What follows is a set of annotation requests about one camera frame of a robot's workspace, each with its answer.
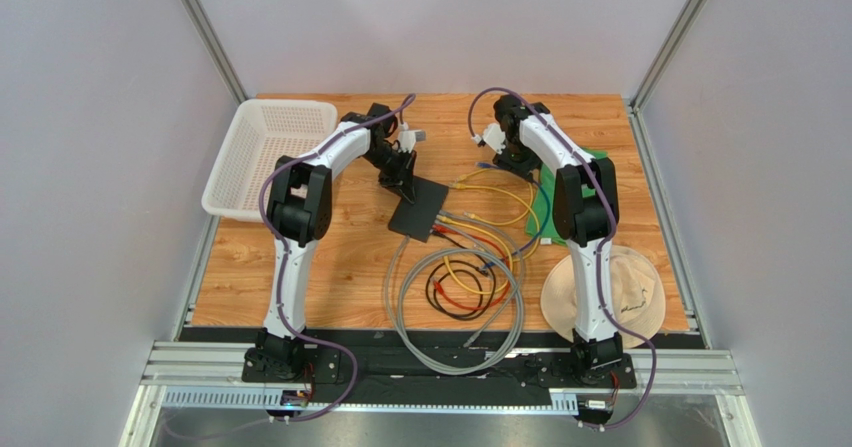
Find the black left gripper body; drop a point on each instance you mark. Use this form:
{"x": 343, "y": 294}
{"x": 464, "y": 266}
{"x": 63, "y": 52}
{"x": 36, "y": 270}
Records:
{"x": 394, "y": 170}

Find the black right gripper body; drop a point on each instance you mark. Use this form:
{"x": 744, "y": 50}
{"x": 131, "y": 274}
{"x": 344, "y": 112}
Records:
{"x": 515, "y": 160}

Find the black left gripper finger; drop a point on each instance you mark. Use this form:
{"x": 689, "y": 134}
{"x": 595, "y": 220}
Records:
{"x": 409, "y": 179}
{"x": 402, "y": 190}

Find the black network switch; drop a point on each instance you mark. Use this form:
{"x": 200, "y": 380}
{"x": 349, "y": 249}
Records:
{"x": 415, "y": 220}

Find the yellow ethernet cable port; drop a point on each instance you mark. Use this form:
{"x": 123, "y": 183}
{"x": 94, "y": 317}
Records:
{"x": 492, "y": 206}
{"x": 529, "y": 211}

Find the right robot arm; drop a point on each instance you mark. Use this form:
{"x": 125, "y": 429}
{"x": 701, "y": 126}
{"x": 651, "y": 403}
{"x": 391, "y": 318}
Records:
{"x": 585, "y": 214}

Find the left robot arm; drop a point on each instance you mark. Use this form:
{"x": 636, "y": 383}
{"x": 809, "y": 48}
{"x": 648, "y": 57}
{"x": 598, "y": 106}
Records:
{"x": 295, "y": 204}

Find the green cloth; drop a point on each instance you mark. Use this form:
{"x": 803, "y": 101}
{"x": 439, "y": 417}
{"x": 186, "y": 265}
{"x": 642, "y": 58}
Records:
{"x": 542, "y": 206}

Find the white plastic basket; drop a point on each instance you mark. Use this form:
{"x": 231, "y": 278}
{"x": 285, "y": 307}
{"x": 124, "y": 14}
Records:
{"x": 262, "y": 131}

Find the beige bucket hat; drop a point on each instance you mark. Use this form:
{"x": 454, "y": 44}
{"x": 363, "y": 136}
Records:
{"x": 638, "y": 297}

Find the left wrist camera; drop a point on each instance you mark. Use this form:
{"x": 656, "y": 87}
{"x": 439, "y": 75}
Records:
{"x": 407, "y": 139}

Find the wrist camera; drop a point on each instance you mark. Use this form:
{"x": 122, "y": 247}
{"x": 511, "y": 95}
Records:
{"x": 493, "y": 136}
{"x": 407, "y": 139}

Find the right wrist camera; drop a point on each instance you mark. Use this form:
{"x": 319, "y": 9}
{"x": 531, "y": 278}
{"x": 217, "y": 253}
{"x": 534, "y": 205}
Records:
{"x": 493, "y": 136}

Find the aluminium frame rail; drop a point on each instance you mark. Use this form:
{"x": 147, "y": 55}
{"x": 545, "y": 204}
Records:
{"x": 205, "y": 371}

